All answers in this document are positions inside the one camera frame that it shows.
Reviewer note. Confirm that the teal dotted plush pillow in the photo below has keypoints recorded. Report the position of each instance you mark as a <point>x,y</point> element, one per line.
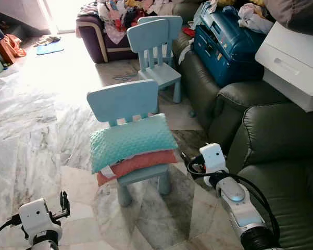
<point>130,140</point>

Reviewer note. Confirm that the pink dotted plush pillow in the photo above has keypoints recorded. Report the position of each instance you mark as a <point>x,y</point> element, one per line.
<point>143,162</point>

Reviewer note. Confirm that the dark green leather sofa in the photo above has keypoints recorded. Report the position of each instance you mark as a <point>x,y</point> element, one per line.
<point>281,135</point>

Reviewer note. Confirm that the light blue plastic child chair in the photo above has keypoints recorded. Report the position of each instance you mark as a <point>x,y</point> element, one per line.
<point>122,99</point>
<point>146,37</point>

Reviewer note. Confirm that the blue hard-shell suitcase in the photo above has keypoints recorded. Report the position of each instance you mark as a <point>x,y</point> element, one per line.
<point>224,47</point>

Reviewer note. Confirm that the white box-shaped appliance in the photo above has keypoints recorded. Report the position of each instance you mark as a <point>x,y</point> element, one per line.
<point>291,57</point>

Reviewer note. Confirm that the blue floor mat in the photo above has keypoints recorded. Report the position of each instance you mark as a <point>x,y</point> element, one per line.
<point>49,48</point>

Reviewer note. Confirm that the white crumpled garment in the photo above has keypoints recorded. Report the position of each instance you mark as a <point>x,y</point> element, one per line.
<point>252,18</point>

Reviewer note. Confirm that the purple armchair with beige trim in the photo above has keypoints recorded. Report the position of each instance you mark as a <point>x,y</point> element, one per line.
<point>94,44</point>

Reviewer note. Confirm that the crumpled grey cloth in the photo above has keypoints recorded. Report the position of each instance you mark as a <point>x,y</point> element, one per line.
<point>47,39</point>

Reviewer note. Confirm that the orange bag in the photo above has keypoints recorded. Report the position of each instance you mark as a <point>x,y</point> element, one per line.
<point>10,48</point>

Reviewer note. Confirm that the colourful pile of clothes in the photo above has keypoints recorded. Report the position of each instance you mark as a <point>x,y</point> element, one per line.
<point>120,13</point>

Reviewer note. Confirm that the dark grey blanket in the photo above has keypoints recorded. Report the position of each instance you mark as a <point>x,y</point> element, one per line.
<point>297,13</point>

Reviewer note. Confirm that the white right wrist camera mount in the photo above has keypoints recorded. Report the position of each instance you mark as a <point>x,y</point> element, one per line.
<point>213,156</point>

